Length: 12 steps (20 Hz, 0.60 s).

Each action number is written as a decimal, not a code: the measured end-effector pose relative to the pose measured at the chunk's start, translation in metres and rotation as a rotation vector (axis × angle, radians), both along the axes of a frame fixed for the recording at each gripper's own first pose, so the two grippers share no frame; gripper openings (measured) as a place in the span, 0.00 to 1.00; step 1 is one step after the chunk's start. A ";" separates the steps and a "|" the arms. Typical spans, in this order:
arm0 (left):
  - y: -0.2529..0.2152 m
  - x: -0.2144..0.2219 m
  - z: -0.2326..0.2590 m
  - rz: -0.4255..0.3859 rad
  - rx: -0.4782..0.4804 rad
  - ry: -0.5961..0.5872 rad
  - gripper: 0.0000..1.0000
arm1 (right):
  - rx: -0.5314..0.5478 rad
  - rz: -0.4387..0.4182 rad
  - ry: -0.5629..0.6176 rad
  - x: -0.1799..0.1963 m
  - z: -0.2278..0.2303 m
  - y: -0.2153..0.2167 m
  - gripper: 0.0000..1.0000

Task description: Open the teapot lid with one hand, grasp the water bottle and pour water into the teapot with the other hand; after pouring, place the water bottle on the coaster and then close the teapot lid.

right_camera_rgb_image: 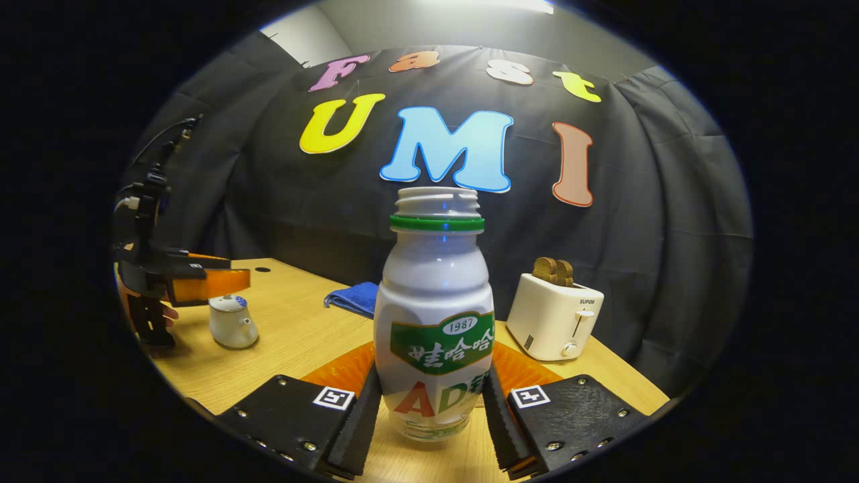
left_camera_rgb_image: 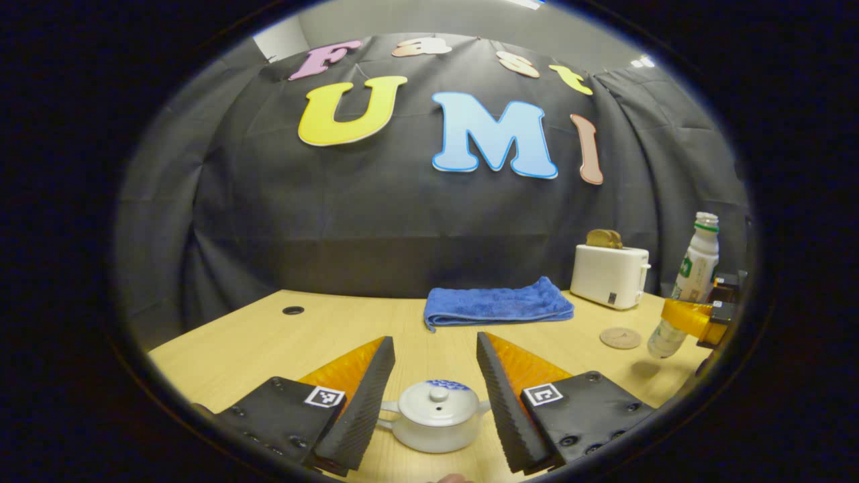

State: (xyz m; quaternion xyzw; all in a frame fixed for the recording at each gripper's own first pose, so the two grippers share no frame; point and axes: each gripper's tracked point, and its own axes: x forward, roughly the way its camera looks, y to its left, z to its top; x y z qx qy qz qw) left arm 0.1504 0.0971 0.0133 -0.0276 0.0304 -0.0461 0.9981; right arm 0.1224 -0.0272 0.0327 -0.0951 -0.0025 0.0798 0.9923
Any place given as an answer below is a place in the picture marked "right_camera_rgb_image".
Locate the white teacup lid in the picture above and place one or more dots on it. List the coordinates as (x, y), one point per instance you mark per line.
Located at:
(229, 305)

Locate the white toaster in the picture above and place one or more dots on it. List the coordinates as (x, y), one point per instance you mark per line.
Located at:
(550, 315)

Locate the blue folded towel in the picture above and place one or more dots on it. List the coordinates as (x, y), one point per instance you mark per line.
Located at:
(356, 298)

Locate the white water bottle green label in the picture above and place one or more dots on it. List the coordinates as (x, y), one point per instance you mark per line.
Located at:
(436, 282)

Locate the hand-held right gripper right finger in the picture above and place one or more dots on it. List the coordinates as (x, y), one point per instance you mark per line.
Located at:
(500, 429)

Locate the brown bread slice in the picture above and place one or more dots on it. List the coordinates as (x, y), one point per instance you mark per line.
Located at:
(566, 274)
(545, 270)

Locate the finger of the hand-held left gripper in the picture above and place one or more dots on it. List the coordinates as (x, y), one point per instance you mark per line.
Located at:
(215, 265)
(208, 285)

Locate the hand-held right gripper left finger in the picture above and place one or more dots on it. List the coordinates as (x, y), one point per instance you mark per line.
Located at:
(359, 429)

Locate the white ceramic teacup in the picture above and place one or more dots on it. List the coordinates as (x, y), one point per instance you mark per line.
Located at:
(231, 330)

